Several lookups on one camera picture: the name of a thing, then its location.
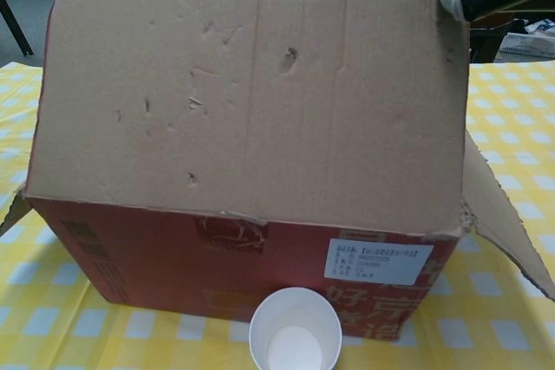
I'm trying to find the red cardboard box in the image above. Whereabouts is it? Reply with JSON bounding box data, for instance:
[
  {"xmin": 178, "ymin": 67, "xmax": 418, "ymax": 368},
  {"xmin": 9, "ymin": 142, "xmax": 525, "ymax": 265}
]
[{"xmin": 0, "ymin": 0, "xmax": 555, "ymax": 341}]

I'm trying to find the white plastic basket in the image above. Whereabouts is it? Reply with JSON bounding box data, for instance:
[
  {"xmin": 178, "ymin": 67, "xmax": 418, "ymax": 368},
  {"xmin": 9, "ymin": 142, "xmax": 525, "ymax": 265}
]
[{"xmin": 501, "ymin": 18, "xmax": 555, "ymax": 60}]

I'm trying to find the yellow checked tablecloth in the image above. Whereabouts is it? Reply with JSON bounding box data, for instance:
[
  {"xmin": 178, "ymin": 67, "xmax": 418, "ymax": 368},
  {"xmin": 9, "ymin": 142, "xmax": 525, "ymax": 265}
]
[{"xmin": 0, "ymin": 59, "xmax": 555, "ymax": 370}]

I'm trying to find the white paper cup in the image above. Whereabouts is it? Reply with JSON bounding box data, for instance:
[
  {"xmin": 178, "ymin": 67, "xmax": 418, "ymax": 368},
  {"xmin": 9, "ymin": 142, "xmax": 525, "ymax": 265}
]
[{"xmin": 248, "ymin": 287, "xmax": 343, "ymax": 370}]

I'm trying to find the black table leg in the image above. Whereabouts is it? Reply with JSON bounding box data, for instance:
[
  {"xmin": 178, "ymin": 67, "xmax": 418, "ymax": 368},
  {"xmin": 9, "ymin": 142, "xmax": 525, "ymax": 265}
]
[{"xmin": 0, "ymin": 0, "xmax": 35, "ymax": 57}]

